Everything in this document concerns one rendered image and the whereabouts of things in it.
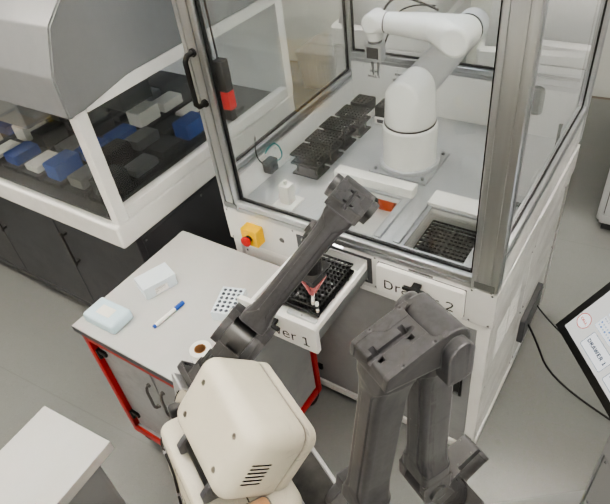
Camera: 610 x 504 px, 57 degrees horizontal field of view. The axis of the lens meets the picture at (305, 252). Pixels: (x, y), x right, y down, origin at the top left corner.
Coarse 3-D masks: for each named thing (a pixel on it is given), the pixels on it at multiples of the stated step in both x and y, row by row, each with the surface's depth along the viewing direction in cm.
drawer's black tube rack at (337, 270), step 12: (336, 264) 190; (348, 264) 185; (336, 276) 181; (348, 276) 185; (300, 288) 180; (324, 288) 178; (336, 288) 182; (288, 300) 180; (300, 300) 179; (324, 300) 174; (312, 312) 175
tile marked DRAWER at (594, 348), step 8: (592, 336) 139; (584, 344) 140; (592, 344) 138; (600, 344) 136; (592, 352) 137; (600, 352) 136; (608, 352) 134; (592, 360) 137; (600, 360) 135; (608, 360) 133; (600, 368) 134
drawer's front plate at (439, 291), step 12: (384, 264) 179; (384, 276) 180; (396, 276) 177; (408, 276) 174; (420, 276) 173; (384, 288) 184; (432, 288) 171; (444, 288) 168; (456, 288) 168; (444, 300) 172; (456, 300) 169; (456, 312) 172
